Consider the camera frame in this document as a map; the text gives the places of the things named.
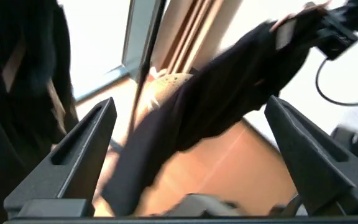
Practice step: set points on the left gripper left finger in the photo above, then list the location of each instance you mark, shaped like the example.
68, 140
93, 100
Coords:
70, 174

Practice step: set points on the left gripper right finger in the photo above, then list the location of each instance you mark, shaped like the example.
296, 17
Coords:
328, 183

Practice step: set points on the pink clothes hanger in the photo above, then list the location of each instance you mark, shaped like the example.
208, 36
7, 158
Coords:
303, 13
11, 71

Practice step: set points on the white laundry basket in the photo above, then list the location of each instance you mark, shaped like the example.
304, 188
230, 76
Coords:
169, 84

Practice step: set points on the window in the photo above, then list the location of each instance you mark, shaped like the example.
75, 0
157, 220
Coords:
135, 40

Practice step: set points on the brown curtain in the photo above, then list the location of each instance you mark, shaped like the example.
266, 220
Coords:
185, 31

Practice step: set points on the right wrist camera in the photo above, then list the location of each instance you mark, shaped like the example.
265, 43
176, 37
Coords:
337, 39

